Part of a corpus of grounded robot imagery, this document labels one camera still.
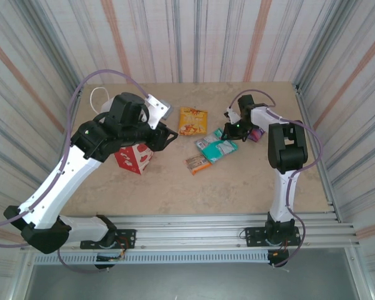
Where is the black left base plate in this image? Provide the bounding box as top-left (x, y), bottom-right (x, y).
top-left (114, 229), bottom-right (137, 249)

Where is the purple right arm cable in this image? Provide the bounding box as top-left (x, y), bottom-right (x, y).
top-left (229, 89), bottom-right (323, 268)

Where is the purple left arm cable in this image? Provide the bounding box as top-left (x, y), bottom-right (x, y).
top-left (0, 69), bottom-right (153, 274)

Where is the aluminium side rail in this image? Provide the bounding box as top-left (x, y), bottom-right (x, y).
top-left (294, 82), bottom-right (343, 223)
top-left (66, 88), bottom-right (83, 138)

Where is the slotted grey cable duct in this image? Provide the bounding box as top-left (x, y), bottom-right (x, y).
top-left (32, 251), bottom-right (271, 266)

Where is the purple snack packet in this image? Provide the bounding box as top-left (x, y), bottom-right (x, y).
top-left (248, 126), bottom-right (266, 143)

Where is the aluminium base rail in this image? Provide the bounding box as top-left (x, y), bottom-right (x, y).
top-left (54, 213), bottom-right (361, 251)

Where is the orange brown snack bar packet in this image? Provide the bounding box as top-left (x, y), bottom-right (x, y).
top-left (183, 154), bottom-right (213, 176)

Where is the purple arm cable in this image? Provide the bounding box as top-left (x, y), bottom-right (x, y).
top-left (0, 69), bottom-right (153, 274)
top-left (229, 89), bottom-right (323, 268)

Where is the red white paper bag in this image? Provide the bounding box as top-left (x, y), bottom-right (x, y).
top-left (89, 87), bottom-right (156, 176)

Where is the teal snack packet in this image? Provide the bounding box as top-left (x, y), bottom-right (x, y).
top-left (198, 139), bottom-right (239, 165)

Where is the yellow snack packet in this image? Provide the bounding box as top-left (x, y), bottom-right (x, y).
top-left (177, 106), bottom-right (209, 137)

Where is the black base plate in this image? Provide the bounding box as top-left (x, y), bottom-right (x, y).
top-left (114, 229), bottom-right (137, 249)
top-left (244, 226), bottom-right (301, 248)

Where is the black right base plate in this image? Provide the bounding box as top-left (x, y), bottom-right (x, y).
top-left (244, 226), bottom-right (301, 248)

